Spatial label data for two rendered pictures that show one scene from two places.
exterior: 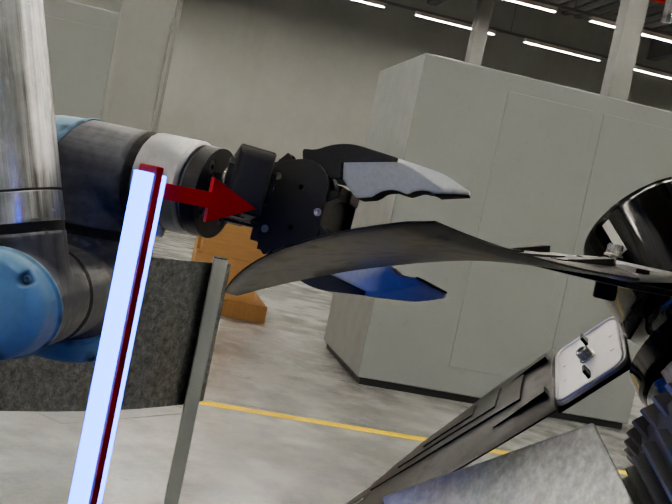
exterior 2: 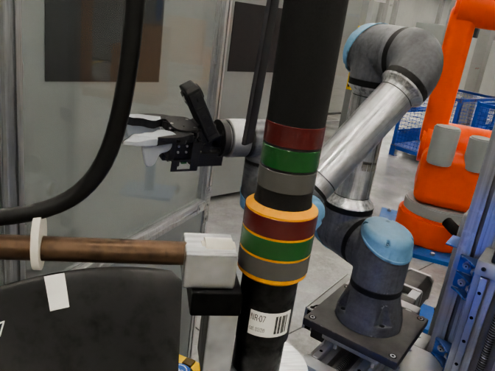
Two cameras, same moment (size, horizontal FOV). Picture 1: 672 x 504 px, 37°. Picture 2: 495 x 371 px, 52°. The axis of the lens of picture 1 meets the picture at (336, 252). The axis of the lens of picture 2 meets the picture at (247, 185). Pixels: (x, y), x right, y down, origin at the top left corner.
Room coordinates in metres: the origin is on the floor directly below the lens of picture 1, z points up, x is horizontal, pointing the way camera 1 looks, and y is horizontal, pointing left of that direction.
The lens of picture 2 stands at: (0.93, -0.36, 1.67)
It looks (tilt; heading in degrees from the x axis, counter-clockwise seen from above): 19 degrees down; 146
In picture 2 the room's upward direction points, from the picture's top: 8 degrees clockwise
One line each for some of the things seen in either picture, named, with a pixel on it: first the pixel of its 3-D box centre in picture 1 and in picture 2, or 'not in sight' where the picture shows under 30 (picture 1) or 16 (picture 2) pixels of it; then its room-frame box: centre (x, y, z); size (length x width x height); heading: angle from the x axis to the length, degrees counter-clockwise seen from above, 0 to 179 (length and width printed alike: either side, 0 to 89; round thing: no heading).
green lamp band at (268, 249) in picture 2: not in sight; (277, 235); (0.71, -0.19, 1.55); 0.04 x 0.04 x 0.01
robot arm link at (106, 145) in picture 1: (95, 171); not in sight; (0.83, 0.21, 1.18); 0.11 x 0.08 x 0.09; 70
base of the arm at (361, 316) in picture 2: not in sight; (372, 299); (0.26, 0.47, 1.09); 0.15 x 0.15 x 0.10
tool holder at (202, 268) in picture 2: not in sight; (248, 314); (0.71, -0.20, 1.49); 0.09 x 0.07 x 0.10; 68
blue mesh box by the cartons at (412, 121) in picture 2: not in sight; (445, 125); (-3.51, 5.89, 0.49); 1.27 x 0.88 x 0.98; 101
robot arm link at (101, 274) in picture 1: (67, 290); not in sight; (0.81, 0.20, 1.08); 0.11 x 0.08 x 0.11; 177
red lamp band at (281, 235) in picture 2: not in sight; (280, 216); (0.71, -0.19, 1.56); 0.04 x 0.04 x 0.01
